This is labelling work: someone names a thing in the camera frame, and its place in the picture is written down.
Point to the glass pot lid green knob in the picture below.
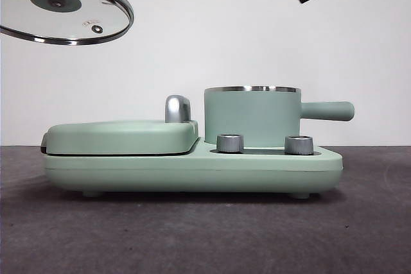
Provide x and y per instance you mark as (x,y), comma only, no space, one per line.
(54,3)

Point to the silver control knob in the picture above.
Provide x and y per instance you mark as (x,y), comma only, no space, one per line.
(298,145)
(230,143)

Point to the mint green breakfast machine base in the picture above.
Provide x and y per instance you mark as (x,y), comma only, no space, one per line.
(192,171)

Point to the mint green hinged griddle cover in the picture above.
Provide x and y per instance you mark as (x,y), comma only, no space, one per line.
(115,137)

